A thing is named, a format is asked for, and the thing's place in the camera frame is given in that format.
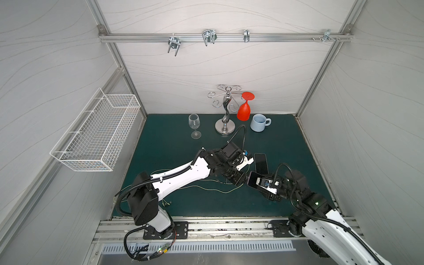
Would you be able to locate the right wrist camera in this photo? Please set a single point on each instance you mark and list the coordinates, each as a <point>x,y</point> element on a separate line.
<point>267,185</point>

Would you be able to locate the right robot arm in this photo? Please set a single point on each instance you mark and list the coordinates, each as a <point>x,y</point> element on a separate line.
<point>318,221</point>

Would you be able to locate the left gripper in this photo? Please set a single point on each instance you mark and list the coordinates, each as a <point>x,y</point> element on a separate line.
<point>239,172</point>

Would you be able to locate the black phone purple frame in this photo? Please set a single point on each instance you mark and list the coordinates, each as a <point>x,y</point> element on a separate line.
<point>253,180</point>

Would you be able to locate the white vent strip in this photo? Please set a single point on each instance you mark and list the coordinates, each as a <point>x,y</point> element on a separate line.
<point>205,247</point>

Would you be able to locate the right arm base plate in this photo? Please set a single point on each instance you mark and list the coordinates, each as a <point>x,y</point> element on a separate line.
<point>283,229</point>

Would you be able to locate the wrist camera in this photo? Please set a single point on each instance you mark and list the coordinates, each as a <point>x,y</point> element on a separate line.
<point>248,159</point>
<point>267,185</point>

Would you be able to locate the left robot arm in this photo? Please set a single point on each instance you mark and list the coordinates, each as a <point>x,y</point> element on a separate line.
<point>141,200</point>

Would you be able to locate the white wire basket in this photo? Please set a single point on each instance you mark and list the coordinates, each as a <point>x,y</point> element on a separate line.
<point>96,137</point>

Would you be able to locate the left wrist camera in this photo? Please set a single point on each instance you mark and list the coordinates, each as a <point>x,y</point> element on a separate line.
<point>248,159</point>

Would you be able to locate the red plastic goblet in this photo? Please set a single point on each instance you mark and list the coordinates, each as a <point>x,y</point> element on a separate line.
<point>244,110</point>

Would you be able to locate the black phone silver frame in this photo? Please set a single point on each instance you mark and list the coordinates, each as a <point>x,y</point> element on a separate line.
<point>261,165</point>

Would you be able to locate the green table mat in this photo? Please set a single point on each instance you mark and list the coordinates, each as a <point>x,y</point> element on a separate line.
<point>166,143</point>

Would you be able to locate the aluminium top rail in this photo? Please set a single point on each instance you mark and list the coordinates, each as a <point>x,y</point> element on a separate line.
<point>221,37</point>

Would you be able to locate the silver glass holder stand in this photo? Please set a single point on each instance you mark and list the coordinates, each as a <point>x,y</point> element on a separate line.
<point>224,98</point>

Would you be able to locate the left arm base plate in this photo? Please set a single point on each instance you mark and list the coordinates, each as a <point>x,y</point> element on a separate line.
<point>178,230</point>

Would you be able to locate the clear wine glass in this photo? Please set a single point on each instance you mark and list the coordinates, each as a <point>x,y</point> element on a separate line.
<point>194,123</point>

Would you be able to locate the metal hook left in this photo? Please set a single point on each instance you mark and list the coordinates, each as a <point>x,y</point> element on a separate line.
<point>174,43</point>

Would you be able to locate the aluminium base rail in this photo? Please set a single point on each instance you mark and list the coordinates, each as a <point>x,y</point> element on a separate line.
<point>199,228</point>

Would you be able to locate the metal hook small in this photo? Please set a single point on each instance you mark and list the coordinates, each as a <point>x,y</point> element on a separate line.
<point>246,36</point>

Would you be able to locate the light blue mug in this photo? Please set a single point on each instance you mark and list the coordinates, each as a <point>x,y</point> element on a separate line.
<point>260,122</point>

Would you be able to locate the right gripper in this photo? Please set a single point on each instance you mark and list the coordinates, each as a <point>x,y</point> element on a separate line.
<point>257,183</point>

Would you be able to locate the metal hook right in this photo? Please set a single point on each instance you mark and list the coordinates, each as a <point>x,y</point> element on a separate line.
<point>326,37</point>

